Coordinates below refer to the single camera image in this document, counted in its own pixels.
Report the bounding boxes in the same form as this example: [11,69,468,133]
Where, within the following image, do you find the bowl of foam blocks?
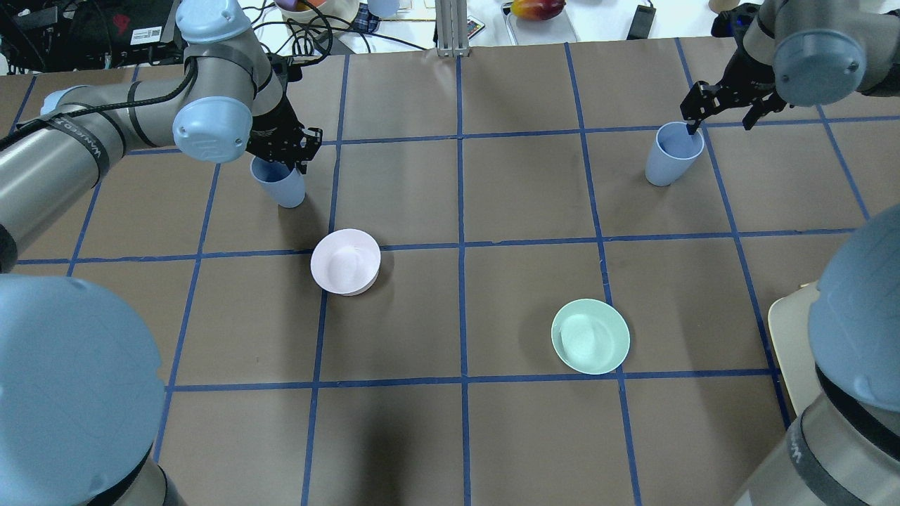
[274,1,360,22]

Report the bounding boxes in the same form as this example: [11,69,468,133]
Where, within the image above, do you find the white toaster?
[767,282,822,416]

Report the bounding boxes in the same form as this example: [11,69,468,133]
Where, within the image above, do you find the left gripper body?
[245,60,323,169]

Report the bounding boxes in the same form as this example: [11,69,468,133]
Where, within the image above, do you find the aluminium frame post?
[435,0,470,58]

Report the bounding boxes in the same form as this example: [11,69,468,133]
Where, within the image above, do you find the pink bowl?
[311,228,382,296]

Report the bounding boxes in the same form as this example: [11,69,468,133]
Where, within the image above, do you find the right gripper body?
[679,47,788,122]

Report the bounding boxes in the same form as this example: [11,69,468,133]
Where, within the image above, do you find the remote control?
[466,16,485,39]

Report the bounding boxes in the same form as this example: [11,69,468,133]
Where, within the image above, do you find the mango fruit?
[509,0,566,20]

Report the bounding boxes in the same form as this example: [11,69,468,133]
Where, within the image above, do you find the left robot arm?
[2,1,323,505]

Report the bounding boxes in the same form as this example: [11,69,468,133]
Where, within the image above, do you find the green bowl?
[550,299,632,375]

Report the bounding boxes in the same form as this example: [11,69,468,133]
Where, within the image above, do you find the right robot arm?
[679,1,899,505]

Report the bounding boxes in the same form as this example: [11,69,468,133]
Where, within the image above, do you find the black power adapter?
[626,4,657,39]

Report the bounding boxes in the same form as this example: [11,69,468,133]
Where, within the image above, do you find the blue cup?
[250,157,306,209]
[644,122,706,187]

